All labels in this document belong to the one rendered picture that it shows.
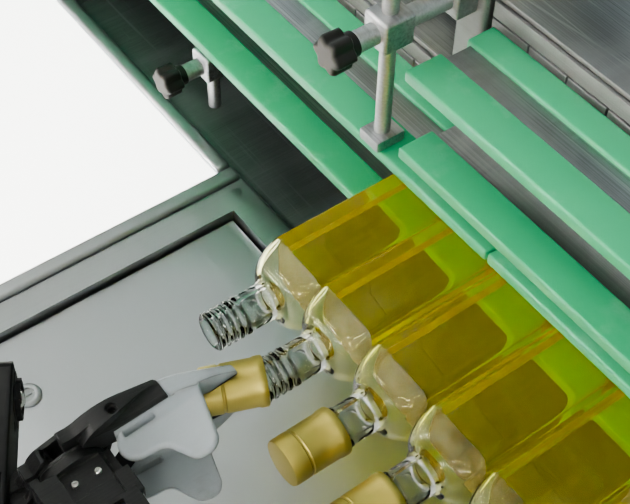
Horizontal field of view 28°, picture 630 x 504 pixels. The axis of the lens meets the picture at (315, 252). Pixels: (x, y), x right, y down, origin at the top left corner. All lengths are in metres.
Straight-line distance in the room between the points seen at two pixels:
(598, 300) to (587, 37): 0.18
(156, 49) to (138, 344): 0.40
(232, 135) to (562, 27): 0.45
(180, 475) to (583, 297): 0.29
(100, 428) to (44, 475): 0.04
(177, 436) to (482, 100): 0.29
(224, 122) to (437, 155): 0.38
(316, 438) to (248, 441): 0.17
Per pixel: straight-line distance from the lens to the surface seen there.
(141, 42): 1.34
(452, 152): 0.91
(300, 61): 1.00
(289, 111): 1.07
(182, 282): 1.07
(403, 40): 0.87
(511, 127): 0.82
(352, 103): 0.97
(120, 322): 1.05
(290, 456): 0.80
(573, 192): 0.79
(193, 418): 0.80
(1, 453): 0.81
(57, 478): 0.78
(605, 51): 0.86
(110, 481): 0.78
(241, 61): 1.11
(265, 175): 1.19
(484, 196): 0.88
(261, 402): 0.84
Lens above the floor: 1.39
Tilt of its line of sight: 22 degrees down
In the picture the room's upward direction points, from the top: 119 degrees counter-clockwise
